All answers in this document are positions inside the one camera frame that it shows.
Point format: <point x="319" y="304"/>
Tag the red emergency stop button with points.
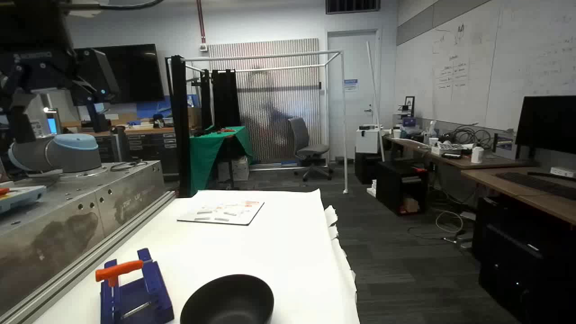
<point x="2" y="191"/>

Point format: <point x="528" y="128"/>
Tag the translucent plastic curtain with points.
<point x="270" y="119"/>

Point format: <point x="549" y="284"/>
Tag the white cup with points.
<point x="477" y="155"/>

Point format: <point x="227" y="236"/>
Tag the grey metal base platform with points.
<point x="60" y="227"/>

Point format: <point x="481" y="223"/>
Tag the long wooden desk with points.
<point x="456" y="160"/>

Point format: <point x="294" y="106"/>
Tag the grey office chair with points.
<point x="299" y="140"/>

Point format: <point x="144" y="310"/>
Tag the black computer monitor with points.
<point x="549" y="122"/>

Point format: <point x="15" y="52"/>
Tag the black bowl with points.
<point x="227" y="302"/>

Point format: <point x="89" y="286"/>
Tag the grey robot base blue cap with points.
<point x="56" y="153"/>

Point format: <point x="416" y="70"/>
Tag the black hanging panel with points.
<point x="225" y="99"/>

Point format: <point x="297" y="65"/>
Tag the black desktop device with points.
<point x="409" y="110"/>

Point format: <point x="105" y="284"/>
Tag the white door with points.
<point x="353" y="113"/>

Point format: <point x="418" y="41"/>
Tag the printed picture sheet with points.
<point x="222" y="212"/>

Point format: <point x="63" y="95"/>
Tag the ceiling air vent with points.
<point x="353" y="5"/>

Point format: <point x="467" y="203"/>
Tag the blue door sign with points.
<point x="351" y="83"/>

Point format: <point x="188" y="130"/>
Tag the cluttered wooden workbench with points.
<point x="144" y="130"/>

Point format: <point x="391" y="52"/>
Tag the green cloth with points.
<point x="207" y="149"/>

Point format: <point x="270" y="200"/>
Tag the wall whiteboard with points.
<point x="479" y="65"/>

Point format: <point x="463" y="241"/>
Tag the black upright post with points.
<point x="180" y="131"/>

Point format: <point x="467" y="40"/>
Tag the white paper table cover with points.
<point x="276" y="252"/>

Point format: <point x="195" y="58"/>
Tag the red pipe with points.
<point x="200" y="20"/>

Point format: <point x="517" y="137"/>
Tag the grey teach pendant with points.
<point x="20" y="196"/>

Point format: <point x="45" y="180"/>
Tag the white pipe frame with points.
<point x="263" y="54"/>

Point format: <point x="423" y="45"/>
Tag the white box unit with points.
<point x="368" y="140"/>

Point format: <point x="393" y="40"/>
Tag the large black cabinet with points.
<point x="528" y="270"/>

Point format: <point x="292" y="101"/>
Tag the small black cabinet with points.
<point x="398" y="185"/>

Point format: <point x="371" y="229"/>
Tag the blue plastic tool rack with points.
<point x="153" y="288"/>

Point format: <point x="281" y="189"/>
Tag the dark camera mount equipment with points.
<point x="33" y="65"/>

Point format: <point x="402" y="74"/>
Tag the black wall television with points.
<point x="135" y="72"/>

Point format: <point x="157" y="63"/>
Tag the brown wooden desk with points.
<point x="540" y="194"/>

